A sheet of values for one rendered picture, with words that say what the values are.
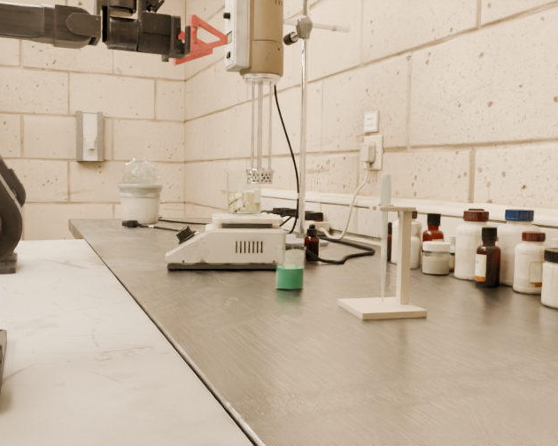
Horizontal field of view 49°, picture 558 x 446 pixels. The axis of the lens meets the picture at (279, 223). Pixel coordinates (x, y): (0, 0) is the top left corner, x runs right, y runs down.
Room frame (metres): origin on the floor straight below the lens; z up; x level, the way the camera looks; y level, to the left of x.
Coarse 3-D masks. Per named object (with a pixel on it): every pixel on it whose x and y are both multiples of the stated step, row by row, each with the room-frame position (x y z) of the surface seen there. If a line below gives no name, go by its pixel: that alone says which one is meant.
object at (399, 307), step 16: (384, 208) 0.71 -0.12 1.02; (400, 208) 0.71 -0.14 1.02; (400, 224) 0.73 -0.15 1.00; (400, 240) 0.73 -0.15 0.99; (400, 256) 0.72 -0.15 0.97; (400, 272) 0.72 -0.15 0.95; (400, 288) 0.72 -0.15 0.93; (352, 304) 0.72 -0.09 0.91; (368, 304) 0.72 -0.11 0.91; (384, 304) 0.72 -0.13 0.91; (400, 304) 0.72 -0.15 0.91
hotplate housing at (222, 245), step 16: (208, 224) 1.13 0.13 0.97; (224, 224) 1.03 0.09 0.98; (240, 224) 1.03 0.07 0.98; (256, 224) 1.04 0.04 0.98; (272, 224) 1.05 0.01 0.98; (192, 240) 1.01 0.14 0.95; (208, 240) 1.01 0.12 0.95; (224, 240) 1.01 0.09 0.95; (240, 240) 1.01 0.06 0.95; (256, 240) 1.01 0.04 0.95; (272, 240) 1.02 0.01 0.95; (176, 256) 1.00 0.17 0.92; (192, 256) 1.00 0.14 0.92; (208, 256) 1.01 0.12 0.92; (224, 256) 1.01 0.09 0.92; (240, 256) 1.01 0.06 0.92; (256, 256) 1.01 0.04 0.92; (272, 256) 1.02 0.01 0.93
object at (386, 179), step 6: (384, 174) 0.72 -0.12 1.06; (390, 174) 0.72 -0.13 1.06; (384, 180) 0.72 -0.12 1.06; (390, 180) 0.72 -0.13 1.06; (384, 186) 0.72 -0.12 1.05; (390, 186) 0.72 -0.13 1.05; (384, 192) 0.72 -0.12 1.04; (390, 192) 0.72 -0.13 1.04; (384, 198) 0.72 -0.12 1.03; (390, 198) 0.72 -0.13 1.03
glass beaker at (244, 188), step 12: (228, 180) 1.08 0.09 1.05; (240, 180) 1.06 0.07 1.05; (252, 180) 1.07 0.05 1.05; (228, 192) 1.08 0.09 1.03; (240, 192) 1.06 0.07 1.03; (252, 192) 1.07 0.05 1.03; (228, 204) 1.08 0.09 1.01; (240, 204) 1.06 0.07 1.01; (252, 204) 1.07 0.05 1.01; (240, 216) 1.06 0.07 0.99; (252, 216) 1.07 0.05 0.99
